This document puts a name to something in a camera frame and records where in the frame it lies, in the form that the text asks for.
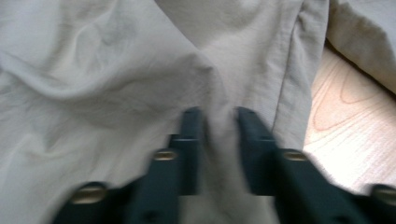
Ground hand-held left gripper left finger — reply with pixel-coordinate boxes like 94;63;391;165
124;106;205;224

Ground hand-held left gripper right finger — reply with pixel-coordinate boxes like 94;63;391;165
233;106;372;224

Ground khaki pants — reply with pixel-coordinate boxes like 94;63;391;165
0;0;396;224

